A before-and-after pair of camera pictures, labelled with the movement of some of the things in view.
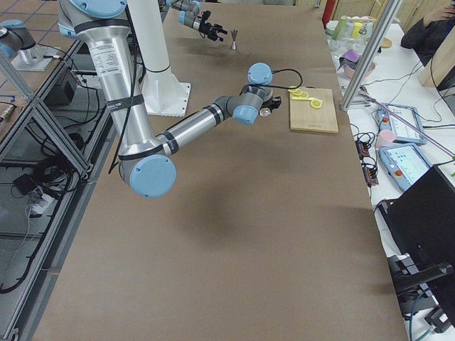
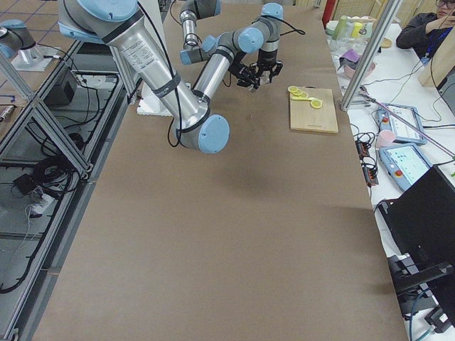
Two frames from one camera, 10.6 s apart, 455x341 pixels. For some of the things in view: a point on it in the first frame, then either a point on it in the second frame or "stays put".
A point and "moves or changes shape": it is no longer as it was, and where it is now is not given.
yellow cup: x=356 y=27 stays put
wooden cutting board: x=305 y=117 stays put
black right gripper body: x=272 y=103 to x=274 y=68
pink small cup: x=384 y=138 stays put
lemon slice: x=316 y=104 stays put
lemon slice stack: x=297 y=92 stays put
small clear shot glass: x=264 y=111 moves or changes shape
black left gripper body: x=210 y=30 to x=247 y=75
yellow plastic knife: x=308 y=98 stays put
